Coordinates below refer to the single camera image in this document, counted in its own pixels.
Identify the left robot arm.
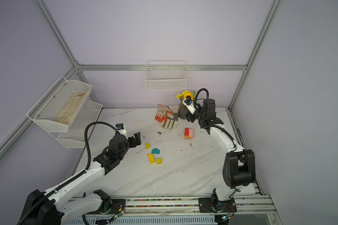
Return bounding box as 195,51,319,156
18,132,141,225

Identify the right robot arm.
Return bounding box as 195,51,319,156
182,97,255,213

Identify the teal block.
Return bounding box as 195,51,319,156
151,148,161,155

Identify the yellow long block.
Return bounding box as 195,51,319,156
148,154,155,164

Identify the dark ribbed glass vase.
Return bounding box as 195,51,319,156
178,101,190,120

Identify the yellow sunflower bouquet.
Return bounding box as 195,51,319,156
176,90,195,101

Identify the orange white work glove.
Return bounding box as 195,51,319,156
155,104,173,122

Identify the yellow small cube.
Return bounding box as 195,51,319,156
156,158,162,165

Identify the green white work glove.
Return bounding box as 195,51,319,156
160,105,179,129

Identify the beige cloth in shelf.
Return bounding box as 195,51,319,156
55,92,87,125

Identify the white two-tier mesh shelf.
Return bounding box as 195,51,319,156
26,77,102,149

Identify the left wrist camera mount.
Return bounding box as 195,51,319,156
115,123,128,138

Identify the white wire wall basket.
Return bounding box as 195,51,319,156
145,60,187,91

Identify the aluminium cage frame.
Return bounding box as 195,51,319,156
0,0,282,175

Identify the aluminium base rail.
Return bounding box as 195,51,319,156
40,194,282,225

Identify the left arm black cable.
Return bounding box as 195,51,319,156
16,121,117,225

